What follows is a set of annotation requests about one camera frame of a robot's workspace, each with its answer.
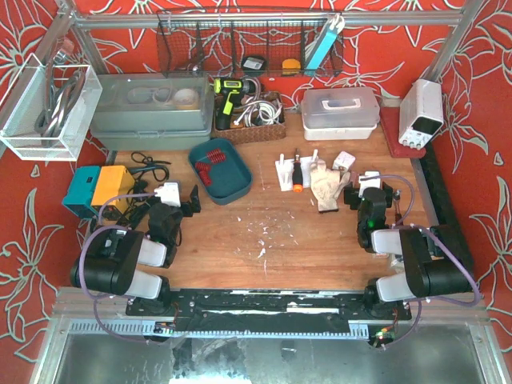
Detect red spring three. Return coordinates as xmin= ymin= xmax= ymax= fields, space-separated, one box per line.
xmin=199 ymin=170 xmax=212 ymax=186

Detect red spring two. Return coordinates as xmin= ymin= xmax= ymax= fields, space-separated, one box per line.
xmin=194 ymin=162 xmax=210 ymax=171

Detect red spring one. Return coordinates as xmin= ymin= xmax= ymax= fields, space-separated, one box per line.
xmin=206 ymin=148 xmax=226 ymax=164

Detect orange black screwdriver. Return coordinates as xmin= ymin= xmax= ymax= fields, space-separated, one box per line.
xmin=292 ymin=149 xmax=303 ymax=193

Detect white peg base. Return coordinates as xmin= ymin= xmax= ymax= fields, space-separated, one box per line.
xmin=275 ymin=149 xmax=318 ymax=193

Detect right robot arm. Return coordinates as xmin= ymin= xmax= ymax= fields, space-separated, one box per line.
xmin=343 ymin=182 xmax=482 ymax=306

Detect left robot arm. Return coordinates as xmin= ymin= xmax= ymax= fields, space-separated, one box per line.
xmin=70 ymin=187 xmax=201 ymax=300

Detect white power adapter cube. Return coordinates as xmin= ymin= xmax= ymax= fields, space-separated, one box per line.
xmin=332 ymin=151 xmax=356 ymax=172

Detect white work glove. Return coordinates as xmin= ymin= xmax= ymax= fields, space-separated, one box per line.
xmin=310 ymin=158 xmax=350 ymax=214

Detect teal plastic tray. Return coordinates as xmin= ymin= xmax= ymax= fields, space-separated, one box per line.
xmin=188 ymin=138 xmax=253 ymax=206

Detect red mat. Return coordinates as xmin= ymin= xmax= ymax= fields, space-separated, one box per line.
xmin=378 ymin=106 xmax=427 ymax=159

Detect wicker basket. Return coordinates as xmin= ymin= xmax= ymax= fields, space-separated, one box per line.
xmin=211 ymin=91 xmax=287 ymax=144

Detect white plastic storage box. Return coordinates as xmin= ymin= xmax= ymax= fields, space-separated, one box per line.
xmin=301 ymin=87 xmax=380 ymax=141

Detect yellow teal box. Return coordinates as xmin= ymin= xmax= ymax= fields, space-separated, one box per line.
xmin=62 ymin=166 xmax=135 ymax=219

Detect white power supply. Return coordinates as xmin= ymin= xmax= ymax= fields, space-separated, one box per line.
xmin=398 ymin=79 xmax=444 ymax=150

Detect grey plastic toolbox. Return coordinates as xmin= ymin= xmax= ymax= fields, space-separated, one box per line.
xmin=90 ymin=74 xmax=214 ymax=151

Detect black round tin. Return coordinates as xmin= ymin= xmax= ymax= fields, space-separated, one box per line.
xmin=241 ymin=55 xmax=267 ymax=77

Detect clear acrylic bin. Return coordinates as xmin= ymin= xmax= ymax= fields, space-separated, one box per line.
xmin=1 ymin=54 xmax=102 ymax=162

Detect blue white book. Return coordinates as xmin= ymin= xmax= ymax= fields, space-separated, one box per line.
xmin=304 ymin=14 xmax=346 ymax=76

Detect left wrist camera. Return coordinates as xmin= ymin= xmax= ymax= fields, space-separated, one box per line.
xmin=154 ymin=182 xmax=181 ymax=207

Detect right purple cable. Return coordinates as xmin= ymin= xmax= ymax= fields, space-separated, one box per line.
xmin=375 ymin=174 xmax=483 ymax=349

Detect black cables bundle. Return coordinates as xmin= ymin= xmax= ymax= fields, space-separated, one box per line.
xmin=90 ymin=150 xmax=171 ymax=237

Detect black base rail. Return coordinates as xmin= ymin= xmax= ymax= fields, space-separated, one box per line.
xmin=126 ymin=289 xmax=412 ymax=336

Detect white cables in basket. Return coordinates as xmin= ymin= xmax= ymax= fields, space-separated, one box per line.
xmin=235 ymin=99 xmax=283 ymax=128

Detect green cordless drill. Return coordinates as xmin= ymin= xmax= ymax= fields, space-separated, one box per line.
xmin=213 ymin=78 xmax=257 ymax=130

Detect black wire basket shelf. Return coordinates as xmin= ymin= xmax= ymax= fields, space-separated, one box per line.
xmin=156 ymin=6 xmax=344 ymax=77

